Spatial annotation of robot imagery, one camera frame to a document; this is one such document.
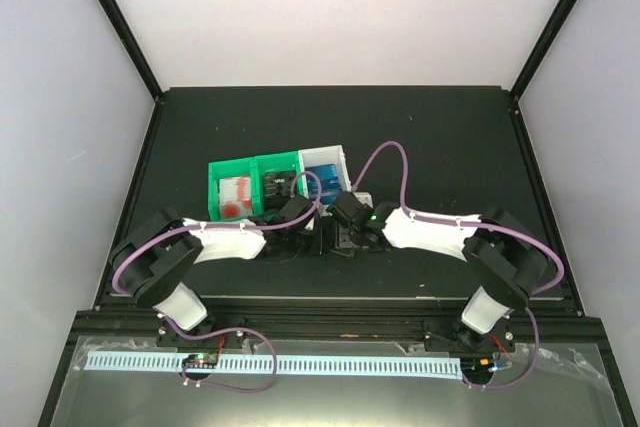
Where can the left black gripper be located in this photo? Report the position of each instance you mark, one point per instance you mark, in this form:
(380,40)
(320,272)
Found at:
(315,249)

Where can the black card holder wallet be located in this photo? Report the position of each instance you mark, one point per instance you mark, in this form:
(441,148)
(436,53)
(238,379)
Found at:
(336,240)

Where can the white bin with blue cards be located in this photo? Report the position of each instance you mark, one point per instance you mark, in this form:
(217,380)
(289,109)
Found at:
(325,155)

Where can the green bin with red cards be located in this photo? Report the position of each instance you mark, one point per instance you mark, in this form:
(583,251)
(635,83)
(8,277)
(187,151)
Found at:
(224,169)

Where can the green bin with black cards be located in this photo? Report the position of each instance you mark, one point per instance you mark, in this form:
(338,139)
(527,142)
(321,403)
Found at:
(274,162)

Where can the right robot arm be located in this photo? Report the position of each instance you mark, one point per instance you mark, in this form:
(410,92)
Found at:
(510,266)

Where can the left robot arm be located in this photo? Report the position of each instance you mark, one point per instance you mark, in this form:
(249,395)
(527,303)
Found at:
(151,264)

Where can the blue card stack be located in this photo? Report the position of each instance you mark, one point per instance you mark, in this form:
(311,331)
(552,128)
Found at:
(327,179)

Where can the black card stack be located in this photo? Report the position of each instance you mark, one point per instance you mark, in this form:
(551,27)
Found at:
(277,188)

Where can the red white card stack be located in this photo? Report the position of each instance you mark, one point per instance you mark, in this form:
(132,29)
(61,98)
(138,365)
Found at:
(235,197)

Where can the left controller board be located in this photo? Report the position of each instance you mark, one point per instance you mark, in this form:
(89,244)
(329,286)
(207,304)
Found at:
(200,361)

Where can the controller board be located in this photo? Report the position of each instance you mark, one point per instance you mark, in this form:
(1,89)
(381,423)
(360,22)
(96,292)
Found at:
(477,365)
(200,361)

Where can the right controller board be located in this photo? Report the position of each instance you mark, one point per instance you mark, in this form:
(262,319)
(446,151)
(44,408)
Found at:
(477,365)

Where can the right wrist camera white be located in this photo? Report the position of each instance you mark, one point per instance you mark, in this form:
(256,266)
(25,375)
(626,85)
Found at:
(364,198)

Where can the blue slotted cable duct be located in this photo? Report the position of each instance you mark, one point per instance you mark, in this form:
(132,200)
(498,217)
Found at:
(305,365)

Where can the left black frame post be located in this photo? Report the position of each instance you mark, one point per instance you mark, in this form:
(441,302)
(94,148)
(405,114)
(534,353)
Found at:
(128,40)

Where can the black frame post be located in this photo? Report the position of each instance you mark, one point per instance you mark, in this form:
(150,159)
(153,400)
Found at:
(128,40)
(545,40)

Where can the right black frame post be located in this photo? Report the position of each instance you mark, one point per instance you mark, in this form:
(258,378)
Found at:
(545,40)

